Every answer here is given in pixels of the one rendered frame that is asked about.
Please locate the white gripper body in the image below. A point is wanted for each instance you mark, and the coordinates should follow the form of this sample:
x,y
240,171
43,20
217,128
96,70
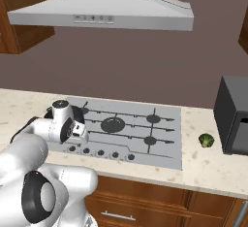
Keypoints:
x,y
82,137

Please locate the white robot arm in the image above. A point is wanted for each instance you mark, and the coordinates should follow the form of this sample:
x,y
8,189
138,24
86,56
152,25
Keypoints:
x,y
22,159

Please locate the green broccoli floret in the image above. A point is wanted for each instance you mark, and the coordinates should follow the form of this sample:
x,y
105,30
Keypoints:
x,y
206,140

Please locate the black hob knob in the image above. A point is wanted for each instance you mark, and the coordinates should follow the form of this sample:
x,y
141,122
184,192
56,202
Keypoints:
x,y
130,156
100,152
72,148
115,155
86,150

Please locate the grey gas hob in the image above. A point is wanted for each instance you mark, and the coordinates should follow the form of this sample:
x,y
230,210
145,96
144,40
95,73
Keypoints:
x,y
135,140

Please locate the brown wooden cupboard panel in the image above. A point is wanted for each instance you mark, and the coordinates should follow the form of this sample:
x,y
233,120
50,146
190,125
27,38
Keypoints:
x,y
142,190

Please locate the brown wooden drawer front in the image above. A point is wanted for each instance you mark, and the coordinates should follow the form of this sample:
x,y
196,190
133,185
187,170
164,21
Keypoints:
x,y
151,213

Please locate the silver range hood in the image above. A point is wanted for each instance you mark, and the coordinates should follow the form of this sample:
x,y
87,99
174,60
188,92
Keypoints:
x,y
103,7

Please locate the brown wooden cupboard door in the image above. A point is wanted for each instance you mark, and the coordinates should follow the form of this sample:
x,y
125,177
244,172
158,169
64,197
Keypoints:
x,y
210,210

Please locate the dark grey microwave oven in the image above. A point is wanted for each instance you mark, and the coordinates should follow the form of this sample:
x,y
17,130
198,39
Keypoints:
x,y
231,117

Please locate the brown wooden wall cupboard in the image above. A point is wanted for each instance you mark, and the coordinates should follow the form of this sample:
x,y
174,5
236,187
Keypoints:
x,y
22,17
244,35

